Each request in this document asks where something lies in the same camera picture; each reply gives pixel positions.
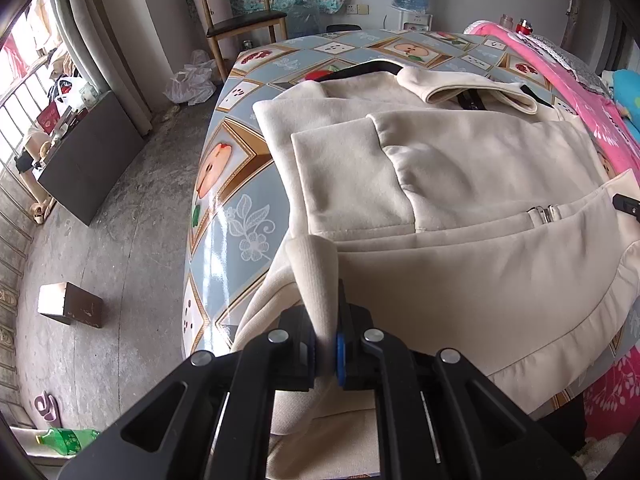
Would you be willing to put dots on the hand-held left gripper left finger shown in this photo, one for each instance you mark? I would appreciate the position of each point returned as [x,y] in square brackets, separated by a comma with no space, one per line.
[300,360]

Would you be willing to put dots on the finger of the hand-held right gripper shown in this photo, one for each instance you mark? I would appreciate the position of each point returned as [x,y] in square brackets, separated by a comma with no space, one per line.
[629,206]

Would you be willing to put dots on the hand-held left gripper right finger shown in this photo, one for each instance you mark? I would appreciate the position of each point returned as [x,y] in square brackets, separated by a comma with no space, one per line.
[342,360]

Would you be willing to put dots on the cream zip jacket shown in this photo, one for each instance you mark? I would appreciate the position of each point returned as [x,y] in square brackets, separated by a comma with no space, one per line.
[475,260]

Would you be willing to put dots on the blue pillow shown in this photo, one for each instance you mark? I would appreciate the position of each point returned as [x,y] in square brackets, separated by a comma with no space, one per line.
[627,95]

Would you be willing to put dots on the grey lace cushion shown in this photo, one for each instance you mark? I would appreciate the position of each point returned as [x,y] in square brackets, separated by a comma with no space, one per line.
[570,60]

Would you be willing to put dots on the table with patterned tablecloth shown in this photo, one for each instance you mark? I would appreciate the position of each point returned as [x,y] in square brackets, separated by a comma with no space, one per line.
[230,210]

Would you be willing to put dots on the pink floral blanket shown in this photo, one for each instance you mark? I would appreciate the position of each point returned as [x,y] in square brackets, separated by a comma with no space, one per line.
[620,385]

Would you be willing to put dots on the glass jar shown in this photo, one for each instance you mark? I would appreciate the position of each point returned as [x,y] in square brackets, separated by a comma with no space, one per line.
[507,22]

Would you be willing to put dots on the small brown box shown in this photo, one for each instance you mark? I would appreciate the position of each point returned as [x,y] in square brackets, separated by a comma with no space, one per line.
[72,305]

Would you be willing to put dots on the green plastic bottle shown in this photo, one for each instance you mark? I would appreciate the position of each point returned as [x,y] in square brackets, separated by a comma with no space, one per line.
[67,441]

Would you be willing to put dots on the green white fluffy garment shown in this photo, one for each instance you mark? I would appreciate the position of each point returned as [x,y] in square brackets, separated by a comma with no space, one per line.
[597,455]

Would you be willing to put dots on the pink slipper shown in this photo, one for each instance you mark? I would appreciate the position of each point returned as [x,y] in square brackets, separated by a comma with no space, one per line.
[47,406]

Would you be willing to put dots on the white water dispenser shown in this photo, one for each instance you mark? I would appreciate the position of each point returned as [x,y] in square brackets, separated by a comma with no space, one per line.
[416,21]

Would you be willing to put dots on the dark board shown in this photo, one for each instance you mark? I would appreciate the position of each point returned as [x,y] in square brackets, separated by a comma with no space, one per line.
[95,160]

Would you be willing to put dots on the crumpled white plastic bag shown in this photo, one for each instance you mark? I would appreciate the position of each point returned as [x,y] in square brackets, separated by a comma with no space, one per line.
[192,80]

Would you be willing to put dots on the metal window railing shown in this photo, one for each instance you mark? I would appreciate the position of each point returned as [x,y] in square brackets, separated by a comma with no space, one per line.
[12,260]

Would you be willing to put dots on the black stool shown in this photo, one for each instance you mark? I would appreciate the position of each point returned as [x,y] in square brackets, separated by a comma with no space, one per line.
[344,27]

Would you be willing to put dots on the empty clear water jug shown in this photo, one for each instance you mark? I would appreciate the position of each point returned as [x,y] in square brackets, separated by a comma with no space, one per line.
[304,19]

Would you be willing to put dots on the wooden chair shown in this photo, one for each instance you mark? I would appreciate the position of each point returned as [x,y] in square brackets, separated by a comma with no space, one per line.
[245,22]

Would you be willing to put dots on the red box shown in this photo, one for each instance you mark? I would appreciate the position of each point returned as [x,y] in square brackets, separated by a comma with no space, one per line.
[49,119]

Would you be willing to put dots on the pale curtain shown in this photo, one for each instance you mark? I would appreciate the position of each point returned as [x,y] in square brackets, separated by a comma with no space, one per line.
[110,45]

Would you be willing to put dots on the wall socket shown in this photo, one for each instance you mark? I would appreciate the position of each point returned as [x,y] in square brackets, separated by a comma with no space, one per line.
[358,9]

